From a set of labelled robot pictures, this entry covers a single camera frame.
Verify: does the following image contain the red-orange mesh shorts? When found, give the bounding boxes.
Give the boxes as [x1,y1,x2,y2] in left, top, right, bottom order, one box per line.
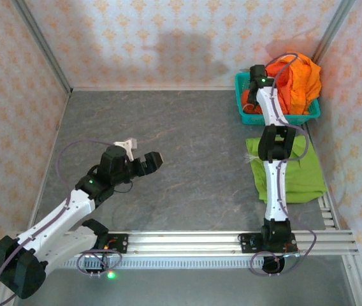
[242,60,292,115]

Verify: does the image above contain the light orange shorts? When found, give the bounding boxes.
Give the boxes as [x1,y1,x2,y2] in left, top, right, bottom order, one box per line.
[278,52,323,115]

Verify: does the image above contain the green shorts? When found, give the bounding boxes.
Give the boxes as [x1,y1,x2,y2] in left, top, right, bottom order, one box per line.
[245,135,328,204]

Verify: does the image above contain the teal plastic basket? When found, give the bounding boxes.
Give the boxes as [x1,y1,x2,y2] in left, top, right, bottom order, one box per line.
[234,71,322,126]

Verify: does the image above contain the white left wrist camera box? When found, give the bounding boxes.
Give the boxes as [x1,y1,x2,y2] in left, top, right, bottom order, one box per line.
[113,137,138,162]

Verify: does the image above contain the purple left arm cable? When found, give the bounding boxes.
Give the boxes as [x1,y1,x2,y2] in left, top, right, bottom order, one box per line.
[0,139,123,306]

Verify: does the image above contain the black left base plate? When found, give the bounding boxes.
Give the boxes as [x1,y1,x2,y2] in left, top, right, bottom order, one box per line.
[104,233,129,254]

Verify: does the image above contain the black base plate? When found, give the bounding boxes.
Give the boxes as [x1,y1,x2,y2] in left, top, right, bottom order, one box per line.
[104,233,129,254]
[238,233,298,254]

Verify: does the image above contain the aluminium right frame post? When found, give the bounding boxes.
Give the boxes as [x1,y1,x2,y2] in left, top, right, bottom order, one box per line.
[311,0,358,64]

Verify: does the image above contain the aluminium frame post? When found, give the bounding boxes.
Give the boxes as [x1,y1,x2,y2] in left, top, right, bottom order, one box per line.
[11,0,73,96]
[311,0,358,64]

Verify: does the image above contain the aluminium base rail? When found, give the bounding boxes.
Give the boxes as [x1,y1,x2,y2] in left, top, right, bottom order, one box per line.
[11,231,359,258]

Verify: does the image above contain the slotted grey cable duct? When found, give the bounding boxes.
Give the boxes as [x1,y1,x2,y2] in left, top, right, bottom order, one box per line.
[62,256,300,270]

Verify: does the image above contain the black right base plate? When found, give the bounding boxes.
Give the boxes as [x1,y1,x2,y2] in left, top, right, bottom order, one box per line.
[238,233,298,254]

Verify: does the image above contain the aluminium left frame post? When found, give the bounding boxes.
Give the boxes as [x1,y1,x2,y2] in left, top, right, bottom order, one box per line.
[11,0,73,96]

